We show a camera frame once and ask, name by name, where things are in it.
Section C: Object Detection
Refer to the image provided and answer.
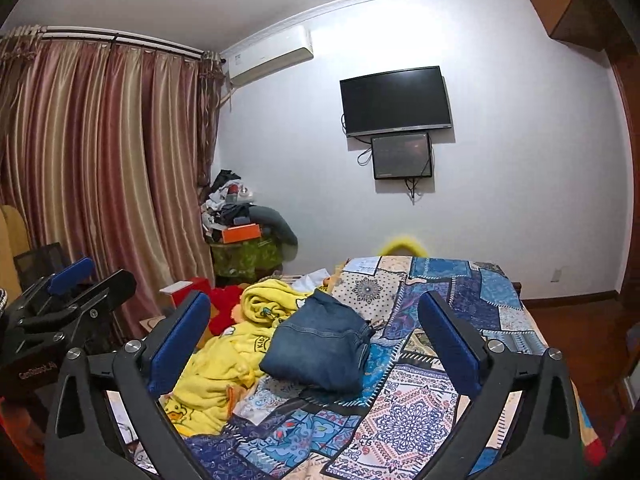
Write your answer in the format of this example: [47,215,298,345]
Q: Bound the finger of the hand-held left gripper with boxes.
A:
[20,257,97,311]
[30,269,137,348]

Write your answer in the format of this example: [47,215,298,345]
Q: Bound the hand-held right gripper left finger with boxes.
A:
[44,290,212,480]

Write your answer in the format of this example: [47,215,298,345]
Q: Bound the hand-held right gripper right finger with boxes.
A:
[417,290,598,480]

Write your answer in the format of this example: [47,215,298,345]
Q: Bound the blue denim jeans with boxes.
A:
[259,289,377,395]

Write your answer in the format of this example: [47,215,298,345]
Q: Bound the person's left forearm orange sleeve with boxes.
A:
[0,395,48,467]

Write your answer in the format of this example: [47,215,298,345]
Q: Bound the pile of clothes and clutter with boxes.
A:
[200,169,267,242]

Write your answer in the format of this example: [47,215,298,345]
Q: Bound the black mesh chair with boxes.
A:
[12,242,67,287]

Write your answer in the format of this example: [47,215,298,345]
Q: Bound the yellow cartoon blanket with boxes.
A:
[162,279,321,438]

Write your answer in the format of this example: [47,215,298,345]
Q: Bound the white and red box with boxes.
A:
[159,276,211,317]

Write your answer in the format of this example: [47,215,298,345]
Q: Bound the red plush toy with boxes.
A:
[201,285,252,337]

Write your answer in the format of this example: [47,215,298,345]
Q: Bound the beige board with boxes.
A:
[0,204,34,263]

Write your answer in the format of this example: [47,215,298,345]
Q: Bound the blue patchwork blanket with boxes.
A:
[107,255,591,480]

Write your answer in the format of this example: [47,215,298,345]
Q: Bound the green cloth covered table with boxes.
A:
[210,236,285,282]

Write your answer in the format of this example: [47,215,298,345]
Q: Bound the yellow blurred object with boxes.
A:
[378,234,429,259]

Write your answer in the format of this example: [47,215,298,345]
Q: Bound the striped pink curtain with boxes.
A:
[0,27,228,348]

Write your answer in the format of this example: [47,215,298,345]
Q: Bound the orange box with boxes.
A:
[221,223,263,245]

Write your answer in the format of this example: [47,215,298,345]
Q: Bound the white cloth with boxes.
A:
[292,269,332,294]

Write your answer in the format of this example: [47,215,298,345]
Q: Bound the curtain rod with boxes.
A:
[0,24,222,63]

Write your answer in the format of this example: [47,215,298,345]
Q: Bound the white air conditioner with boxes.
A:
[220,24,315,89]

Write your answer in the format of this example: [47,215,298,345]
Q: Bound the small black wall monitor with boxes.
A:
[371,131,434,181]

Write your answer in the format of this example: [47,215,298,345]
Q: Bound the black wall television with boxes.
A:
[339,66,454,139]

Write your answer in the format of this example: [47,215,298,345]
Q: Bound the wooden wall cabinet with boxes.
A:
[526,0,627,52]

